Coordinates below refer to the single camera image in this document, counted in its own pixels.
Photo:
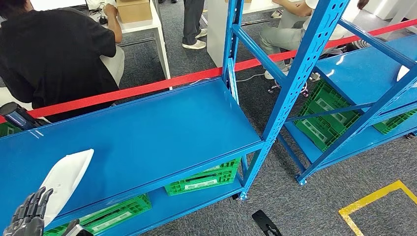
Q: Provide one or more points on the small black device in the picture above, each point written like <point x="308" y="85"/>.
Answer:
<point x="103" y="20"/>

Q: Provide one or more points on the white desk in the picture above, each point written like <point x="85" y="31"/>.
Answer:
<point x="216" y="32"/>

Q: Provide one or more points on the white plastic part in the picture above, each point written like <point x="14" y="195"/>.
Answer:
<point x="68" y="176"/>
<point x="403" y="73"/>

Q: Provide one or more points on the red barrier belt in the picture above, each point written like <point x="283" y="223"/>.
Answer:
<point x="146" y="87"/>

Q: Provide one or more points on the wheeled stool base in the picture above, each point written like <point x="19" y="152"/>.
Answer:
<point x="304" y="91"/>

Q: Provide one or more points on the person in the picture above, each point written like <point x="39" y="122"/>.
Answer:
<point x="192" y="19"/>
<point x="55" y="55"/>
<point x="280" y="35"/>

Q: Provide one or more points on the green plastic crate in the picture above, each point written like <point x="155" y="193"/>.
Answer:
<point x="394" y="123"/>
<point x="177" y="189"/>
<point x="324" y="94"/>
<point x="321" y="136"/>
<point x="140" y="203"/>
<point x="8" y="129"/>
<point x="229" y="165"/>

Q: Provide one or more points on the yellow floor tape square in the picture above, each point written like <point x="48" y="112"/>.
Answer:
<point x="371" y="197"/>

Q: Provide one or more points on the white table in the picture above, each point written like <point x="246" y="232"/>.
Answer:
<point x="143" y="26"/>

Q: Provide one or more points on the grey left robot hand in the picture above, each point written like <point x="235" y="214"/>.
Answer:
<point x="26" y="224"/>

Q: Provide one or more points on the blue metal shelf rack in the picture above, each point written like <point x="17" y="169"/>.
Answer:
<point x="146" y="136"/>
<point x="358" y="71"/>

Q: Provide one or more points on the cardboard box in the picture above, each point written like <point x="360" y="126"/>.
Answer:
<point x="134" y="10"/>

